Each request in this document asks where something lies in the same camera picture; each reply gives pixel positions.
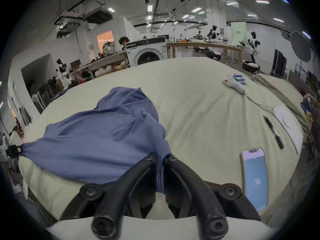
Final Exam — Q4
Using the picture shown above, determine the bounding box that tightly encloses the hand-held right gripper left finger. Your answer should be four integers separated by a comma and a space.
60, 153, 158, 240

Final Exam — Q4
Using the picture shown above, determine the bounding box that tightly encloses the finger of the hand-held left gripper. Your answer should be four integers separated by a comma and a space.
7, 145, 24, 159

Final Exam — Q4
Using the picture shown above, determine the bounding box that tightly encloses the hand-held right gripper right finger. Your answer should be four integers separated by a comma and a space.
164, 154, 262, 240

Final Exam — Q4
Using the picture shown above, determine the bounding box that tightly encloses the blue shirt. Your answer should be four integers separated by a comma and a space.
21, 86, 172, 194

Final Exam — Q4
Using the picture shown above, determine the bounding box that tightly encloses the smartphone with pale case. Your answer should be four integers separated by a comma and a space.
240, 148, 269, 211

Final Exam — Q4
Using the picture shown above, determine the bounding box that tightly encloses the bed with pale green sheet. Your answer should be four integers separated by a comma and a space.
19, 56, 307, 221

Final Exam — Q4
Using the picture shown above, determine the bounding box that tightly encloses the white and black humanoid robot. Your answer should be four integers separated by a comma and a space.
242, 31, 262, 72
55, 58, 74, 88

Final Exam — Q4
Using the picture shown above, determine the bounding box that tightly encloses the black pen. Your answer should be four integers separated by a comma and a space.
263, 115, 285, 150

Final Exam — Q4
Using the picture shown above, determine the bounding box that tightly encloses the white paper sheet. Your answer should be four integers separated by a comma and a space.
274, 106, 304, 154

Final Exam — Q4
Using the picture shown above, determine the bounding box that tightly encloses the cluttered work table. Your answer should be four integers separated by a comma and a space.
80, 51, 130, 80

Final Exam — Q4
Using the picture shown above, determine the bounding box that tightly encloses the bed with beige sheet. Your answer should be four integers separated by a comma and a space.
254, 73, 311, 134

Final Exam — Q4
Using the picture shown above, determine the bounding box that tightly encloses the white washing machine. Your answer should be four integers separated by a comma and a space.
125, 36, 169, 67

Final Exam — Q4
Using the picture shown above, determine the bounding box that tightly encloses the long wooden table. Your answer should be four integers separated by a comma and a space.
166, 41, 248, 65

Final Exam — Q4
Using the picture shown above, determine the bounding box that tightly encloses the pale green banner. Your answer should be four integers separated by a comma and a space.
230, 21, 247, 47

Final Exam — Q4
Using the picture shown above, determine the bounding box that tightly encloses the grey photo umbrella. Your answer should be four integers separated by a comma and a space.
289, 30, 313, 62

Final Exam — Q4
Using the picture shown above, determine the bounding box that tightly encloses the thin grey cable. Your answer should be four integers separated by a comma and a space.
244, 93, 277, 113

